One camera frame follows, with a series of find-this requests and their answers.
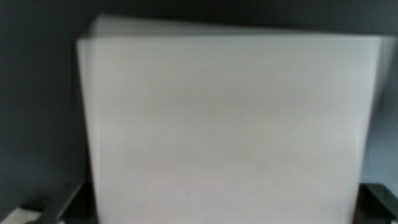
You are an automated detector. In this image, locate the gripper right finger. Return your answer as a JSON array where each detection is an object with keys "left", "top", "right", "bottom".
[{"left": 356, "top": 183, "right": 398, "bottom": 224}]

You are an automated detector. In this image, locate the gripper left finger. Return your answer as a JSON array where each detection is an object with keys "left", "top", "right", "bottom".
[{"left": 22, "top": 183, "right": 90, "bottom": 224}]

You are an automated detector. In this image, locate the white cabinet top box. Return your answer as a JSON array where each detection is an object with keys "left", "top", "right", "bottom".
[{"left": 79, "top": 17, "right": 383, "bottom": 224}]

